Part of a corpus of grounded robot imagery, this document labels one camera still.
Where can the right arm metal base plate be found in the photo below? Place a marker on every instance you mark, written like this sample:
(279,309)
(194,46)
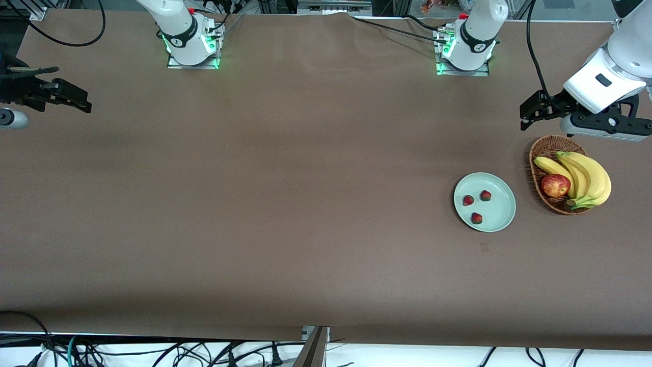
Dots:
(175,64)

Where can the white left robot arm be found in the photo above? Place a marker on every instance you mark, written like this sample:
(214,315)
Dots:
(479,30)

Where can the aluminium frame corner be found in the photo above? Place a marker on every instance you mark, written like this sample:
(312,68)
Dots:
(617,24)
(38,11)

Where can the yellow banana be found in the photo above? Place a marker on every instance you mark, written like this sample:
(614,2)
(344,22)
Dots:
(601,178)
(550,165)
(579,176)

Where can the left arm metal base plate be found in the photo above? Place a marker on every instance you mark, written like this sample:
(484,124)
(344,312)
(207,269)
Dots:
(481,73)

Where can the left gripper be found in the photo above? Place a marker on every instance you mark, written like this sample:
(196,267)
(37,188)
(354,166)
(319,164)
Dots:
(560,100)

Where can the silver metal box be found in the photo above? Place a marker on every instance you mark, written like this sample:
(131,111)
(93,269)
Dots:
(333,7)

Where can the large table cover sheet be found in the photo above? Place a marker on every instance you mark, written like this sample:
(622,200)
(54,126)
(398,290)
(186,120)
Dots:
(326,127)

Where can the brown wicker basket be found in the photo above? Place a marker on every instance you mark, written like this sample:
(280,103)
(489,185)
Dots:
(547,148)

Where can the red strawberry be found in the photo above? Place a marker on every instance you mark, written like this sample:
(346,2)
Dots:
(486,195)
(477,218)
(468,200)

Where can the metal frame post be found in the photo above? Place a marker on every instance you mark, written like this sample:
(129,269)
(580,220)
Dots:
(313,349)

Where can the pale green round plate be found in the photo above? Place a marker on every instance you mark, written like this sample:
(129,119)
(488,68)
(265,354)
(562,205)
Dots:
(501,204)

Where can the red apple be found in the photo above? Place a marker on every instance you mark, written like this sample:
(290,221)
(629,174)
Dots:
(555,185)

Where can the colourful background item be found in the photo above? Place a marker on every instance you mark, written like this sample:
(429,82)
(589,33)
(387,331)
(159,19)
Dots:
(433,6)

